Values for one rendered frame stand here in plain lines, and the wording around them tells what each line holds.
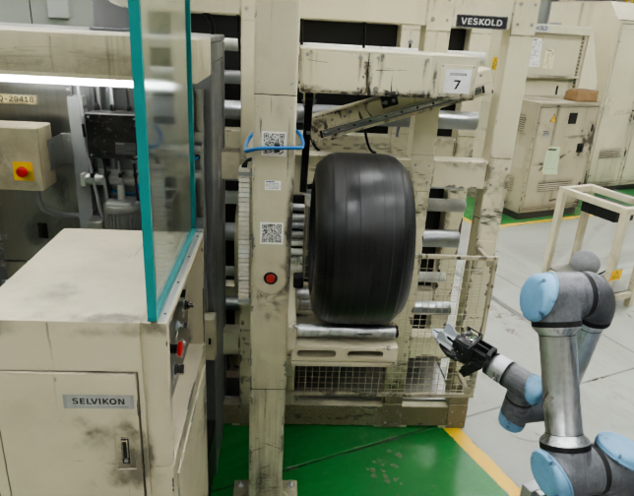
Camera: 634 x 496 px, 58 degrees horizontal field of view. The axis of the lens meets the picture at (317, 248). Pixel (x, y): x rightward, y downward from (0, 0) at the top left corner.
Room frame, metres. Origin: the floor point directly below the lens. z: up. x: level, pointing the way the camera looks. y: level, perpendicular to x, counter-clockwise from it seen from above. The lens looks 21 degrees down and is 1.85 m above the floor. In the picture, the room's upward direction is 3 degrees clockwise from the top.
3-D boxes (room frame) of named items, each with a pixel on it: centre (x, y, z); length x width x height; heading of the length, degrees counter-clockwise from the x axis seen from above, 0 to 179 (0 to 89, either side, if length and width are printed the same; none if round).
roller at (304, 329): (1.69, -0.11, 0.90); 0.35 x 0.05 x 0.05; 94
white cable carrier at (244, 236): (1.76, 0.24, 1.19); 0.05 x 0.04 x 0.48; 4
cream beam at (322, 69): (2.14, -0.20, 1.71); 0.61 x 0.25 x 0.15; 94
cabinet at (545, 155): (6.33, -2.43, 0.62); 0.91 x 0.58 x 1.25; 116
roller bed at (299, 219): (2.19, 0.15, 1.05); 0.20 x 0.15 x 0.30; 94
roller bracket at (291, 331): (1.82, 0.08, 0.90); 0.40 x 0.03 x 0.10; 4
